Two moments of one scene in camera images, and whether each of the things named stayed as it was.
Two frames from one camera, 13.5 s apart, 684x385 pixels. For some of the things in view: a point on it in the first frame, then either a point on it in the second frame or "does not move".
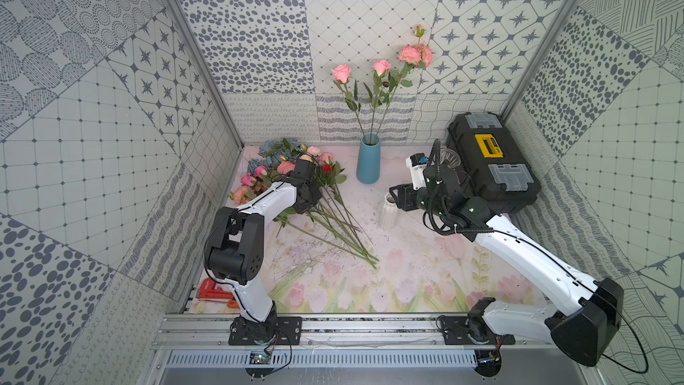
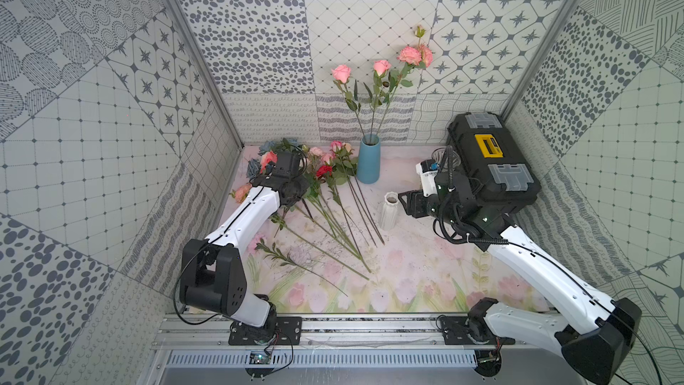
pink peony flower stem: x=419 y=55 does not move
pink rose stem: x=343 y=72 does not move
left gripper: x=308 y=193 → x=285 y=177
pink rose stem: x=379 y=68 does not move
